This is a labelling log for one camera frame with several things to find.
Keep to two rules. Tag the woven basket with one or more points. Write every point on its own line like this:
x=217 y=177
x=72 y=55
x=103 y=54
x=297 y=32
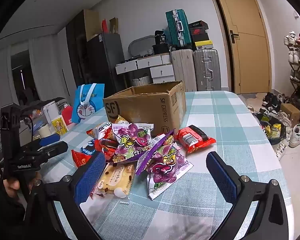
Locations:
x=141 y=80

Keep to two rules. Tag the white drawer desk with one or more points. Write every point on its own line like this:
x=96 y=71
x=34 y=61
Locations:
x=150 y=62

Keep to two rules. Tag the checked tablecloth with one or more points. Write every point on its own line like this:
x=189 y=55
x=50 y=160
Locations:
x=227 y=130

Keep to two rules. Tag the dark wardrobe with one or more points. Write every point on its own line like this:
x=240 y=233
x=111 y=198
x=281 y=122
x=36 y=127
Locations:
x=76 y=55

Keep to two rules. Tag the beige suitcase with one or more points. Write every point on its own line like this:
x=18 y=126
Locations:
x=183 y=70

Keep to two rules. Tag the grey oval mirror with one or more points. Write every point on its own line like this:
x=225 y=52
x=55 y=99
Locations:
x=140 y=43

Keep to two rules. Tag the brown paper bag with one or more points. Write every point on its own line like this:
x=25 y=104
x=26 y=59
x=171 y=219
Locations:
x=113 y=26

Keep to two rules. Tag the plain black shoe box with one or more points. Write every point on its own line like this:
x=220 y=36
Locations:
x=201 y=38

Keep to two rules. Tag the black pot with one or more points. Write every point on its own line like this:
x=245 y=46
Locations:
x=161 y=49

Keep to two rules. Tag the person's left hand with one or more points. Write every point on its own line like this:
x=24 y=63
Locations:
x=12 y=184

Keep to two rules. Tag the white sneaker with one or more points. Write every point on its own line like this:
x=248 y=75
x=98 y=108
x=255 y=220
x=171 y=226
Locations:
x=297 y=135

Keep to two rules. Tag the teal suitcase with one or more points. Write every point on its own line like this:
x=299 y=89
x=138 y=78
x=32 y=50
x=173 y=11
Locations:
x=177 y=27

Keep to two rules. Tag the black labelled container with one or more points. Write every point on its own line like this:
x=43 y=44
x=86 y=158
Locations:
x=160 y=38

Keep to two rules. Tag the red paper bag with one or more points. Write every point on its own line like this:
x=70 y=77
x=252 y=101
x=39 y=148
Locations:
x=105 y=26

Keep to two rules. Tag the black trash bin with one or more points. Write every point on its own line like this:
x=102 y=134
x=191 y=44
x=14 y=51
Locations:
x=272 y=130

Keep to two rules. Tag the blue cartoon gift bag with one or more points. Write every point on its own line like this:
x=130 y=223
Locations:
x=87 y=110

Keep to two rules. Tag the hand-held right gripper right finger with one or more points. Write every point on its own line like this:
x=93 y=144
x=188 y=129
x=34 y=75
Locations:
x=222 y=175

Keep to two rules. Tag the brown cardboard box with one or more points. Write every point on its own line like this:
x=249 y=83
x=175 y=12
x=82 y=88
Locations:
x=140 y=105

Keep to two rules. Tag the dark red snack packet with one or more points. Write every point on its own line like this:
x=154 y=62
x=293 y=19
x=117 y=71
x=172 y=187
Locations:
x=106 y=145

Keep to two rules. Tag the white toy robot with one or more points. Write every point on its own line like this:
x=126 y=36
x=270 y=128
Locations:
x=290 y=38

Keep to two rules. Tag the wooden door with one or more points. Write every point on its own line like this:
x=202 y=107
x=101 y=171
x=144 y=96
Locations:
x=247 y=55

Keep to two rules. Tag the white curtain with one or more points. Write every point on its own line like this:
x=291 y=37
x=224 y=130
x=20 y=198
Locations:
x=47 y=62

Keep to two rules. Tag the dark refrigerator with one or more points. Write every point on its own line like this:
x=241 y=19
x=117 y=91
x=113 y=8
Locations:
x=102 y=60

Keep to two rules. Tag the white red snack packet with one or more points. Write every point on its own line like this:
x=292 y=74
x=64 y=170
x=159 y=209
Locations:
x=100 y=130

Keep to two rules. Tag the pile of shoes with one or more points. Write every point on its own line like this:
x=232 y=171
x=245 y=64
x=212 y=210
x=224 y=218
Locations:
x=272 y=103

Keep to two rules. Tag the yellow cake packet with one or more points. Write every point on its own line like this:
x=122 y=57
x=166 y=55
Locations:
x=117 y=180

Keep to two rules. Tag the silver suitcase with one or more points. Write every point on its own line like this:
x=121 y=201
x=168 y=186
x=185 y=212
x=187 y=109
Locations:
x=207 y=67

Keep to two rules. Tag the small cardboard box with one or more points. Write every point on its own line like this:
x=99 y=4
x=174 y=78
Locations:
x=290 y=112

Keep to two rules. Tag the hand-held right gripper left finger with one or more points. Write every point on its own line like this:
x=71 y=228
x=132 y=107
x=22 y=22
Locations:
x=90 y=177

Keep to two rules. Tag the white kettle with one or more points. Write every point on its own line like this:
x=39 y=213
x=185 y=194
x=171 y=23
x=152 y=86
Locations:
x=50 y=112

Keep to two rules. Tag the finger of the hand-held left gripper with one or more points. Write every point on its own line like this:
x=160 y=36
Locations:
x=50 y=138
x=57 y=148

